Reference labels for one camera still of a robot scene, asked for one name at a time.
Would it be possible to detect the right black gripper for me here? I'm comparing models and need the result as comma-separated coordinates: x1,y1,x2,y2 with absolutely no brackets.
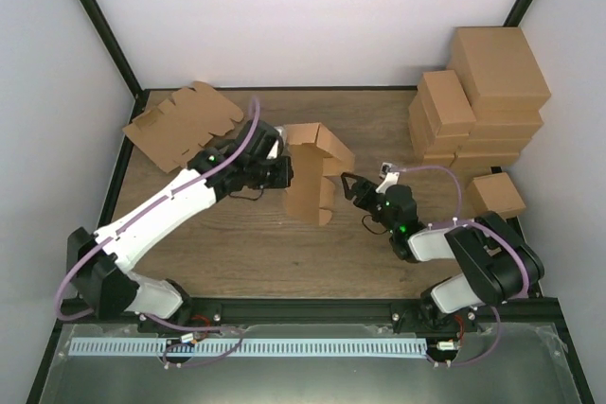
342,173,398,235

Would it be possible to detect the cardboard box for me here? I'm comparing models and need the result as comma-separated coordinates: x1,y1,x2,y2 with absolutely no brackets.
283,122,355,226

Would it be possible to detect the stack of cardboard blanks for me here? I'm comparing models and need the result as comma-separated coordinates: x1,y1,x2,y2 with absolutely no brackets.
123,81,243,173

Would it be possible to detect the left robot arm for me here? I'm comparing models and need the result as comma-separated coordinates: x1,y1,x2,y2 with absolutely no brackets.
66,120,294,332

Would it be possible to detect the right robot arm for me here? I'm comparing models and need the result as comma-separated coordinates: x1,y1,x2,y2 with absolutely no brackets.
341,163,544,331

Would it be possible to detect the medium bottom folded box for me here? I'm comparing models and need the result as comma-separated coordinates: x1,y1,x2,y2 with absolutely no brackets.
411,132,455,167

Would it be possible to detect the medium folded box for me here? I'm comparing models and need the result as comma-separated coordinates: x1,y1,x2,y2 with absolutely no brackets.
418,70,476,136
411,132,455,167
408,96,469,157

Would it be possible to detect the medium lower folded box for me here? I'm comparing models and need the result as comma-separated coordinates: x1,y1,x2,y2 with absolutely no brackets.
408,96,469,157

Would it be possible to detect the large bottom folded box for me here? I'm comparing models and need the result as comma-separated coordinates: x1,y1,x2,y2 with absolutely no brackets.
451,152,520,169

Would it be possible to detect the large folded box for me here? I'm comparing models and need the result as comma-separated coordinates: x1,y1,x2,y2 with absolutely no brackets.
458,138,531,154
451,152,520,169
448,26,551,112
470,111,544,140

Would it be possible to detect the medium top folded box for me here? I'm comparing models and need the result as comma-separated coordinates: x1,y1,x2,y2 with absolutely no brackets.
418,70,476,136

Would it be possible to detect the small folded box right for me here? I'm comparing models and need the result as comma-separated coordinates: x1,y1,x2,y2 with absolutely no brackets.
466,172,526,220

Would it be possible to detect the large top folded box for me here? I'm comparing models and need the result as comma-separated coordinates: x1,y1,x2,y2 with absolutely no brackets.
448,26,551,112

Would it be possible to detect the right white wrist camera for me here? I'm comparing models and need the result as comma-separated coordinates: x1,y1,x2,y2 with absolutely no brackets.
376,162,400,194

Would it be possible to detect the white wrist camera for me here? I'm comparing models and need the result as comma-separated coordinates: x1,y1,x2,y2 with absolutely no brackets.
267,126,287,160
376,162,400,194

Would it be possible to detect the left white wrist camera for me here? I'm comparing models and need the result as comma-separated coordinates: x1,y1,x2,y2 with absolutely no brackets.
267,126,287,160

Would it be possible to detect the black aluminium frame rail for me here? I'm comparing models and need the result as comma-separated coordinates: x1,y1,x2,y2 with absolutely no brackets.
56,297,562,325

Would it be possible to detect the light blue slotted cable duct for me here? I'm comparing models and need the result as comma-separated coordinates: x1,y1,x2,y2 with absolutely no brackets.
67,337,427,360

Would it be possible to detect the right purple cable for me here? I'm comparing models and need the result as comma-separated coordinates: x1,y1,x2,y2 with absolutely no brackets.
392,165,531,368

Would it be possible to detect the purple cable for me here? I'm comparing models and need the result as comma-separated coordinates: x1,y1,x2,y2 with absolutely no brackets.
392,165,531,368
54,95,262,370

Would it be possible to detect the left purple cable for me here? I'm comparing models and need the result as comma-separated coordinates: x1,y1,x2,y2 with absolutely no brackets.
54,95,262,370

